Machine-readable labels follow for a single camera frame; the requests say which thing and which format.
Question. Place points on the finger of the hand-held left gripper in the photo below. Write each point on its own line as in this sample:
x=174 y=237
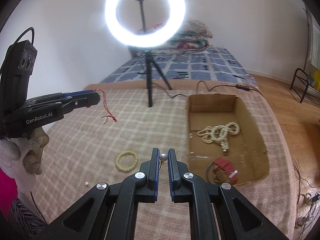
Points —
x=82 y=101
x=75 y=93

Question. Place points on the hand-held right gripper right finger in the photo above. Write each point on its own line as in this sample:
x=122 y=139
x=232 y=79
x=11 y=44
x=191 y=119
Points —
x=170 y=172

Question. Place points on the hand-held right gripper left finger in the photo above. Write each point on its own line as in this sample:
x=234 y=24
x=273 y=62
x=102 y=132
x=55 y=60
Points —
x=156 y=170

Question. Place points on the dark thin bangle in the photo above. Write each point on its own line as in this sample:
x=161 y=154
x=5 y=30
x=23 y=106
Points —
x=207 y=172

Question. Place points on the cardboard box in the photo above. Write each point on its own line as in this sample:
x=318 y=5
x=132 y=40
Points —
x=212 y=105

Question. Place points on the person's left hand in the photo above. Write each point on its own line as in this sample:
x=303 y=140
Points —
x=32 y=150

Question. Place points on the pink plaid blanket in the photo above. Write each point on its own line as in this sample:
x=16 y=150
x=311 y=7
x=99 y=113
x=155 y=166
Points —
x=87 y=142

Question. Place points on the black tripod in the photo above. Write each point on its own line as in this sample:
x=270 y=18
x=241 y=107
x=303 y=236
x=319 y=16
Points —
x=149 y=85

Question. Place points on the black phone holder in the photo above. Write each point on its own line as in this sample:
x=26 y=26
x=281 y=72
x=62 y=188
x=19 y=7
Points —
x=142 y=15

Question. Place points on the blue patterned bed sheet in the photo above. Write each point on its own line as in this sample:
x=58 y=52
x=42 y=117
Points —
x=200 y=65

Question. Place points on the zebra striped cloth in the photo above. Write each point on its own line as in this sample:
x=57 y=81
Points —
x=25 y=215

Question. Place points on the folded floral quilt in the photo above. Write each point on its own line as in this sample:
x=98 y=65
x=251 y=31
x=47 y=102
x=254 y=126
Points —
x=195 y=35

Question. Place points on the black metal clothes rack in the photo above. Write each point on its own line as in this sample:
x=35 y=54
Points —
x=301 y=69

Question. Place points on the striped towel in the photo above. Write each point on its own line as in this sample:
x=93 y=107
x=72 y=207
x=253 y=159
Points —
x=315 y=45

